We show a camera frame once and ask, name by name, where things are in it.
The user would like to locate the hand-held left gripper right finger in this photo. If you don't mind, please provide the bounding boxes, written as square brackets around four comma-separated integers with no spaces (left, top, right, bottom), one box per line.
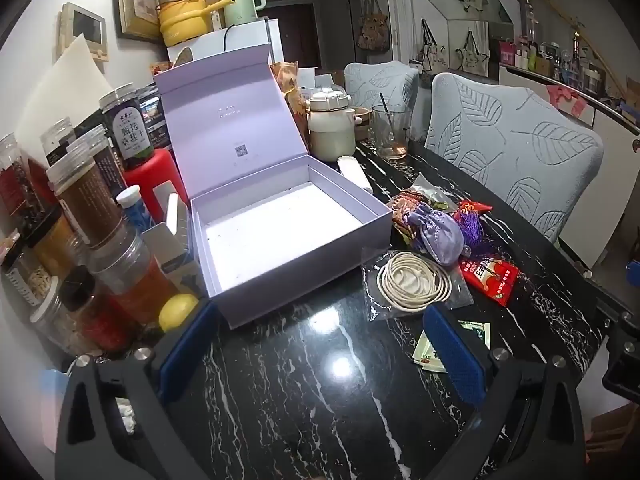
[422,303,586,480]

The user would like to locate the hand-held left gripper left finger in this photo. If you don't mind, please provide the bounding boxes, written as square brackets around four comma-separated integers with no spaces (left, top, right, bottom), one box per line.
[55,299,221,480]

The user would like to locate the cream cord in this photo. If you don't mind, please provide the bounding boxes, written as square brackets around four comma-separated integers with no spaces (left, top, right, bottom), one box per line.
[362,247,473,322]

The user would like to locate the red white snack packet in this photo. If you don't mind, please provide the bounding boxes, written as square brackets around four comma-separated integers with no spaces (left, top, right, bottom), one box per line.
[457,255,521,308]

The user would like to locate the lavender drawstring pouch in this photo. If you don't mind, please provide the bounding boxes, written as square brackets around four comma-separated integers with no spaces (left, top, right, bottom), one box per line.
[402,203,466,266]

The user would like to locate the lavender gift box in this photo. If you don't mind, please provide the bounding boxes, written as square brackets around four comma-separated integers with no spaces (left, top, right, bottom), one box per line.
[154,50,394,330]

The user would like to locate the patterned orange pouch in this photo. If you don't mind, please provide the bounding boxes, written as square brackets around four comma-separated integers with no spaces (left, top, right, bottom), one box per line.
[390,187,426,241]

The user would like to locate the lemon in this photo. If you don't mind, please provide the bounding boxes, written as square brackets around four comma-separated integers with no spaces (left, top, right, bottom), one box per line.
[158,293,200,332]

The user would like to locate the orange liquid jar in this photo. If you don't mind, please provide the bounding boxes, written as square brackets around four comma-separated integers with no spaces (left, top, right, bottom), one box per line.
[89,232,181,326]

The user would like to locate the black-lid jar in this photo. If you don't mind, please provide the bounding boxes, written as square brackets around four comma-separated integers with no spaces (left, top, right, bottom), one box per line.
[59,265,133,353]

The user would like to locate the slim white box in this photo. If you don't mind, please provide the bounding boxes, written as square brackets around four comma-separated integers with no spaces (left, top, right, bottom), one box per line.
[164,192,193,241]

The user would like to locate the blue tube with white cap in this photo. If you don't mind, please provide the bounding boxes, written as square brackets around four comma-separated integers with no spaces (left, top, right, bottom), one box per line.
[116,185,153,233]

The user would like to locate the large leaf-pattern chair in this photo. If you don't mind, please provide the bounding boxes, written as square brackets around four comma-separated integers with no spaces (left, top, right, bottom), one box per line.
[424,72,605,246]

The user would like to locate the yellow content jar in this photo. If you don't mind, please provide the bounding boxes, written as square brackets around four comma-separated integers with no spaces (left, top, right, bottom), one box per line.
[25,210,83,281]

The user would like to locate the brown powder jar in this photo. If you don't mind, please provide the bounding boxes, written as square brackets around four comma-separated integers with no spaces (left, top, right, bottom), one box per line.
[46,152,126,248]

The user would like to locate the red container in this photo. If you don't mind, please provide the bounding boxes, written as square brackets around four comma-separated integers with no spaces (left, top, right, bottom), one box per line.
[122,149,188,221]

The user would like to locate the pink cloth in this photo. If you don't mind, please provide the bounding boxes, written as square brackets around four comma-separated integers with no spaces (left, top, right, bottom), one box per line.
[546,84,588,116]

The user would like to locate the dark-label clear jar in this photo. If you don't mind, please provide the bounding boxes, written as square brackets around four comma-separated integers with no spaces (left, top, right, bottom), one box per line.
[65,125,126,191]

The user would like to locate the long white box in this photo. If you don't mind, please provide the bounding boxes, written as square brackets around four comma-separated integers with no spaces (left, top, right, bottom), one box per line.
[337,156,375,192]

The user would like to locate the row of bottles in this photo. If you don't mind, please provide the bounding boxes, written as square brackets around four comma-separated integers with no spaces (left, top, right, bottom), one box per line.
[500,30,608,98]

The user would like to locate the dark jar with label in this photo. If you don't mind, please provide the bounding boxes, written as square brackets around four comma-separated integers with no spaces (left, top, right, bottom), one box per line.
[99,84,154,171]

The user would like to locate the drinking glass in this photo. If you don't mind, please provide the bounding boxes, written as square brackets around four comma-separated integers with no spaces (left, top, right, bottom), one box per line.
[370,105,412,161]

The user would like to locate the black boxes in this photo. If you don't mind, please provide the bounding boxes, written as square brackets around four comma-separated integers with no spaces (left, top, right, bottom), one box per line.
[135,85,168,146]

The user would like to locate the red content jar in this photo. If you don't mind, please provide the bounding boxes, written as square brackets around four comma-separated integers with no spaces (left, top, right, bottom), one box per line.
[0,132,56,233]

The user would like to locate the small clear-lid jar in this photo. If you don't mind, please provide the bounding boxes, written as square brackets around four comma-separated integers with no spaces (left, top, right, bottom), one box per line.
[40,117,78,166]

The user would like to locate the cream ceramic jar with lid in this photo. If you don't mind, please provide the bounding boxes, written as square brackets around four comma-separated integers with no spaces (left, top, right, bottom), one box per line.
[305,89,363,163]

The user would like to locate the dark drinking straw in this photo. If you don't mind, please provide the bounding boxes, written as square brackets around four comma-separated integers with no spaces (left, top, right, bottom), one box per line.
[378,92,398,146]

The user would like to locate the wide canvas tote bag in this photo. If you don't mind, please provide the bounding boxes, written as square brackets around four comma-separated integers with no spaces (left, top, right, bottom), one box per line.
[456,30,490,77]

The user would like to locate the small leaf-pattern chair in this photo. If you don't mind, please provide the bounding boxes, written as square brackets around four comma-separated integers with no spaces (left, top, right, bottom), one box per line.
[344,60,421,131]

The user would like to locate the orange snack bags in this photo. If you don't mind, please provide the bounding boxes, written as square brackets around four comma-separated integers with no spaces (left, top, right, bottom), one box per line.
[270,61,311,146]

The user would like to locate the white foam board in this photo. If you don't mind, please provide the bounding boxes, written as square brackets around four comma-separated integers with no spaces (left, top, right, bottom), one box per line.
[15,35,118,161]

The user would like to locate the small canvas tote bag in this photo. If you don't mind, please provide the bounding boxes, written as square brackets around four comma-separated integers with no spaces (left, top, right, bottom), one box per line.
[420,19,448,73]

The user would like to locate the white carton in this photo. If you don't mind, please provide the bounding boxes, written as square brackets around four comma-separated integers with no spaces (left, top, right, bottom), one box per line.
[300,67,333,91]

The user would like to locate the white mini fridge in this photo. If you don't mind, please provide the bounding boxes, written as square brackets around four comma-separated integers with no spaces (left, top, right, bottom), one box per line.
[166,16,284,73]

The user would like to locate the yellow pot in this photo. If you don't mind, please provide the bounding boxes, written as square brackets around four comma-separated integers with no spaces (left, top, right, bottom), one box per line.
[156,0,226,47]

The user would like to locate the dark brown door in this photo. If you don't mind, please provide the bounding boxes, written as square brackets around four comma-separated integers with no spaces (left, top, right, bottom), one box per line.
[277,2,321,68]

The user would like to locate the brown patterned bag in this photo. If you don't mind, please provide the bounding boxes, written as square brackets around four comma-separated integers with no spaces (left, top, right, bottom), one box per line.
[357,0,391,52]

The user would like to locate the green electric kettle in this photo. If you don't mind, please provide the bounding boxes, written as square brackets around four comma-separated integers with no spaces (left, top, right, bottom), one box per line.
[220,0,266,27]

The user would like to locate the beige wall panel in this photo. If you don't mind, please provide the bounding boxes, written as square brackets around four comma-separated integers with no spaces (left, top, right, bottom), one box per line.
[57,2,109,63]

